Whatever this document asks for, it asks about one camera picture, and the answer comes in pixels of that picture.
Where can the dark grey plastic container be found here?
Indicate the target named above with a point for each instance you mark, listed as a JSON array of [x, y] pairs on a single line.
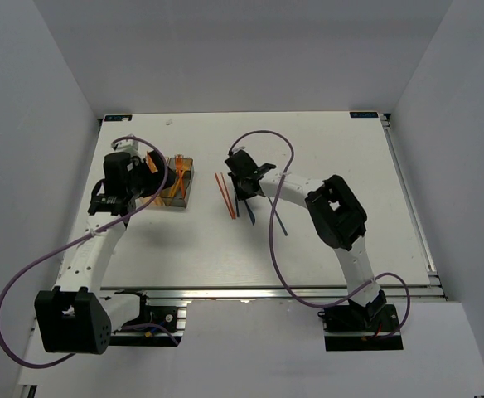
[[178, 194]]

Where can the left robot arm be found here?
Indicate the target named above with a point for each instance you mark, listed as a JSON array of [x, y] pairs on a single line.
[[73, 316]]

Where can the red chopstick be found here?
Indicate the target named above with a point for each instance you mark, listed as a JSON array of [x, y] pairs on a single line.
[[229, 197], [224, 193]]

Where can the red-orange knife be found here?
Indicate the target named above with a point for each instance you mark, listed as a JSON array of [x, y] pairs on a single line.
[[151, 164]]

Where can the blue plastic knife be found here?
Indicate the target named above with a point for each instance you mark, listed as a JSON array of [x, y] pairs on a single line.
[[250, 213]]

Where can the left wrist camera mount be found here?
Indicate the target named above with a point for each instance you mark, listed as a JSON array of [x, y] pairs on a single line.
[[128, 144]]

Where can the right blue corner label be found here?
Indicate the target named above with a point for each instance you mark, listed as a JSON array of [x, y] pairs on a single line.
[[363, 115]]

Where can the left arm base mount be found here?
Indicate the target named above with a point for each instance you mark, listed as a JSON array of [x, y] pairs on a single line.
[[140, 321]]

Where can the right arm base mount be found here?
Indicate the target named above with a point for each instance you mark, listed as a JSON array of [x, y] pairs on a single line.
[[344, 332]]

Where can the orange plastic container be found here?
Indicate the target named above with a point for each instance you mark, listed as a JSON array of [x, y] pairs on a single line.
[[143, 200]]

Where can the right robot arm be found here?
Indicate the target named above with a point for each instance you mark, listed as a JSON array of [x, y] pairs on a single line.
[[337, 216]]

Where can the blue-grey chopstick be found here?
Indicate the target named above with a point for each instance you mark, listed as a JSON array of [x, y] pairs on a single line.
[[277, 217]]

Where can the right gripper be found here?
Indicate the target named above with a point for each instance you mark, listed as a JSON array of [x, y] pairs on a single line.
[[240, 195]]

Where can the orange fork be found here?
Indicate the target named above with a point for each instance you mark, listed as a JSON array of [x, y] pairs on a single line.
[[174, 188]]

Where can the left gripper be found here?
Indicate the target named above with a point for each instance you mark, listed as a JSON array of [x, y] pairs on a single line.
[[156, 179]]

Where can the red-orange fork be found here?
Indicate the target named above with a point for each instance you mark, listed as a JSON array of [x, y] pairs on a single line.
[[180, 166]]

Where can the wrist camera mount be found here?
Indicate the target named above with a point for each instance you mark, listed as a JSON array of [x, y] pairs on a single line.
[[236, 149], [128, 144]]

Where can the aluminium table rail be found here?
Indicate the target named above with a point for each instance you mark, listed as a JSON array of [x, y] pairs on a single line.
[[424, 293]]

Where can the left blue corner label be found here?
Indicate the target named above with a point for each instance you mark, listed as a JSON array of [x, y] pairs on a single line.
[[117, 118]]

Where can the blue corner label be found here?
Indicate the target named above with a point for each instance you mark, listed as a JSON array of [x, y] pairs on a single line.
[[363, 115], [117, 118]]

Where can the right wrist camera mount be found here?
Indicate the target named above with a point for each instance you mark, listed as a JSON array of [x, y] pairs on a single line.
[[236, 149]]

